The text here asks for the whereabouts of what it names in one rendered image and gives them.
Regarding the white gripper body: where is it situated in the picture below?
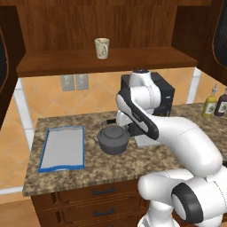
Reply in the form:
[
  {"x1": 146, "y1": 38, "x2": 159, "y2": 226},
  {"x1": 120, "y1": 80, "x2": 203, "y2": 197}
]
[{"x1": 115, "y1": 109, "x2": 133, "y2": 129}]

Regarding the dark grey kettle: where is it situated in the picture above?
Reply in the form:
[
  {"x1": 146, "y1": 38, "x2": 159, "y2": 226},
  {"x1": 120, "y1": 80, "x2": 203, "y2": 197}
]
[{"x1": 93, "y1": 119, "x2": 131, "y2": 156}]

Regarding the blue rimmed grey tray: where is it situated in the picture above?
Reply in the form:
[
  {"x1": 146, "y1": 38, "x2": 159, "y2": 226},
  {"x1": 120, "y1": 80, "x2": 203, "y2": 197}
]
[{"x1": 37, "y1": 125, "x2": 86, "y2": 174}]

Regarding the beige patterned mug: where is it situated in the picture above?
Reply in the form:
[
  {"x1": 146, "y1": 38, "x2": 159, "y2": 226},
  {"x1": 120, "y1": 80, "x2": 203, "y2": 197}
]
[{"x1": 94, "y1": 37, "x2": 111, "y2": 60}]

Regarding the wooden cabinet door dark panel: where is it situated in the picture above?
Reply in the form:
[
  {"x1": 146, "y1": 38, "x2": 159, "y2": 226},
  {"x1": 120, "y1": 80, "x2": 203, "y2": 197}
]
[
  {"x1": 196, "y1": 0, "x2": 227, "y2": 87},
  {"x1": 0, "y1": 4, "x2": 27, "y2": 131}
]

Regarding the black coffee machine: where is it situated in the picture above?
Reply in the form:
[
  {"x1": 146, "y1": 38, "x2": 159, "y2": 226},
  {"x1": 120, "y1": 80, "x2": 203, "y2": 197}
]
[{"x1": 120, "y1": 71, "x2": 176, "y2": 149}]

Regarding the brown wooden drawer front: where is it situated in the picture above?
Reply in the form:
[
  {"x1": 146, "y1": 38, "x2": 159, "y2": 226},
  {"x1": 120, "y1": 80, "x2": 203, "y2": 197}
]
[
  {"x1": 54, "y1": 180, "x2": 141, "y2": 206},
  {"x1": 61, "y1": 215, "x2": 145, "y2": 227},
  {"x1": 58, "y1": 200, "x2": 149, "y2": 224}
]

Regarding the yellow green bottle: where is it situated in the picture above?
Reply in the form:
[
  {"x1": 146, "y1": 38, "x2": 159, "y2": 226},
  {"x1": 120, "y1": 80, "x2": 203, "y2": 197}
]
[{"x1": 201, "y1": 83, "x2": 218, "y2": 120}]

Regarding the dark brown bottle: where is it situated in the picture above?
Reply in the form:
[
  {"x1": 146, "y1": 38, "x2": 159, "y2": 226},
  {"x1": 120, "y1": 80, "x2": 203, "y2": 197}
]
[{"x1": 214, "y1": 87, "x2": 227, "y2": 118}]

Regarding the grey wall outlet plate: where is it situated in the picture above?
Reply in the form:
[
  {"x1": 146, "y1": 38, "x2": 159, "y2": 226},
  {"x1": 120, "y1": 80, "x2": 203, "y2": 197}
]
[
  {"x1": 60, "y1": 74, "x2": 76, "y2": 92},
  {"x1": 75, "y1": 73, "x2": 90, "y2": 91}
]

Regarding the black drawer handle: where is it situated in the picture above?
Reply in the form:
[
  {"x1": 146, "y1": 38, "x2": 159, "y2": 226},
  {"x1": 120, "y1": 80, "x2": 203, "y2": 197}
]
[
  {"x1": 91, "y1": 185, "x2": 116, "y2": 196},
  {"x1": 93, "y1": 207, "x2": 116, "y2": 217}
]

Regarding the brown wooden wall cabinet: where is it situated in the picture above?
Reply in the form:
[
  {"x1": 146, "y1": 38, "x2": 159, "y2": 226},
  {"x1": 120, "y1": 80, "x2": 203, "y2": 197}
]
[{"x1": 15, "y1": 0, "x2": 215, "y2": 79}]

